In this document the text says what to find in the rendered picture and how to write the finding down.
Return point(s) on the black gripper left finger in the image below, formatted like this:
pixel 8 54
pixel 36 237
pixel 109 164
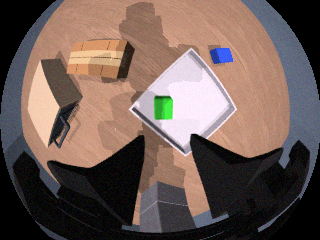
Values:
pixel 113 182

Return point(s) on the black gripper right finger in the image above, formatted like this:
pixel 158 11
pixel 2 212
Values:
pixel 226 175

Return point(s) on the green block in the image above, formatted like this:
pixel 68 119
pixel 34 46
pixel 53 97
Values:
pixel 163 107

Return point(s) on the blue block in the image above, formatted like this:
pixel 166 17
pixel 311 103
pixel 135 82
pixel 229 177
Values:
pixel 221 55

